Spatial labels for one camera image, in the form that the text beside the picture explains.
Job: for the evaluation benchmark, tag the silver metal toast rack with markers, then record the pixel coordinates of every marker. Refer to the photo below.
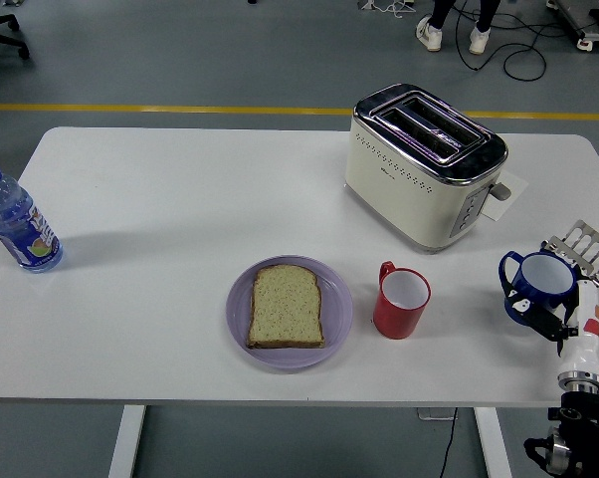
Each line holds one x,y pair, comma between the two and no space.
590,244

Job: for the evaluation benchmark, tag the cream chrome toaster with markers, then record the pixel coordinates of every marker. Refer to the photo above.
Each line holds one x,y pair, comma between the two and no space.
399,199

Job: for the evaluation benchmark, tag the slice of bread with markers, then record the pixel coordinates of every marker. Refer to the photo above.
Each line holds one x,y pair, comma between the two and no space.
285,309

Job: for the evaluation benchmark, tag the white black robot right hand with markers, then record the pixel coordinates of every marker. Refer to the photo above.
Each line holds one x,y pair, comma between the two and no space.
585,343

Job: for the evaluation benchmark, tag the purple round plate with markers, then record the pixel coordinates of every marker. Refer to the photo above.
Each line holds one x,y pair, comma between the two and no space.
337,309

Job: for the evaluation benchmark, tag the red enamel cup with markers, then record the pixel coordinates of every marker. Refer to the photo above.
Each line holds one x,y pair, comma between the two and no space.
396,321

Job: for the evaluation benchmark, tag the grey equipment cart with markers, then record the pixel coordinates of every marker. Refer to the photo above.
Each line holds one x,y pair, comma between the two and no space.
593,30

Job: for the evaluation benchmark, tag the blue enamel cup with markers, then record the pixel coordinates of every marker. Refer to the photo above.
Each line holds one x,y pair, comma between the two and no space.
545,274

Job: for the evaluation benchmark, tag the white table leg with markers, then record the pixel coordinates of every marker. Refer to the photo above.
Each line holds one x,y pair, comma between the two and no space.
493,443
126,443

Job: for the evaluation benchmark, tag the white paper sheet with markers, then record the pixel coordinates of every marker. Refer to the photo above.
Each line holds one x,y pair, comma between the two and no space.
513,191

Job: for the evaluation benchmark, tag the black office chair base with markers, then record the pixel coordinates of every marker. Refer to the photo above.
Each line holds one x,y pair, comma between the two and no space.
1,25

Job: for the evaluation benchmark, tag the plastic bottle with blue cap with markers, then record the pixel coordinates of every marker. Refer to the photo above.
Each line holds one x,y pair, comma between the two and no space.
23,234

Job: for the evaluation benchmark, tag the person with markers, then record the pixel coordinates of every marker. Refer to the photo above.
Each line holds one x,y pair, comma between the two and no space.
429,35

